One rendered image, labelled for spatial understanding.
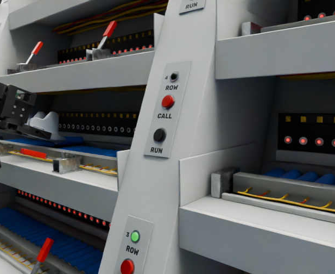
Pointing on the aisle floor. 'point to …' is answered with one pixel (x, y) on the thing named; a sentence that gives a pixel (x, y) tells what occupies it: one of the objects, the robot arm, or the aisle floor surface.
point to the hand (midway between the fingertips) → (56, 141)
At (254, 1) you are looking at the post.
